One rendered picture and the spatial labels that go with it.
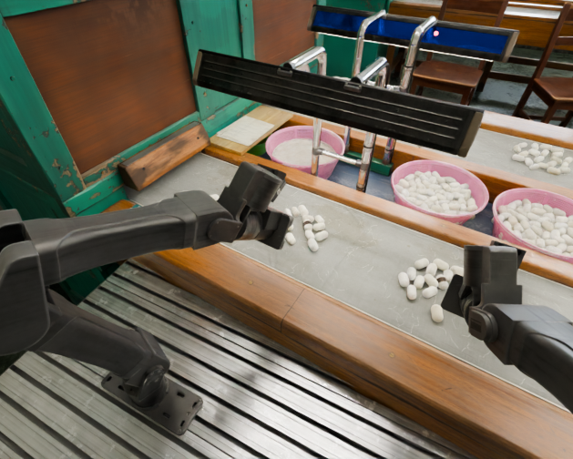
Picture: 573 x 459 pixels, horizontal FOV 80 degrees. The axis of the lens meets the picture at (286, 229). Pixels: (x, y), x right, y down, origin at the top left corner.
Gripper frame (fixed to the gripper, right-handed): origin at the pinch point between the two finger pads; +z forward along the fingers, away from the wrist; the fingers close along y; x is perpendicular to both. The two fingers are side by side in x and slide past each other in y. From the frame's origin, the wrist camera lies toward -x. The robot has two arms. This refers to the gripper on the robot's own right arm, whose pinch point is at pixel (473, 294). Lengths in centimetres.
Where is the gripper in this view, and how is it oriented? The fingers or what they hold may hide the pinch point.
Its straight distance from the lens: 75.6
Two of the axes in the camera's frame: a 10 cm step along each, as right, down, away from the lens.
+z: 4.0, 0.2, 9.2
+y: -8.6, -3.6, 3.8
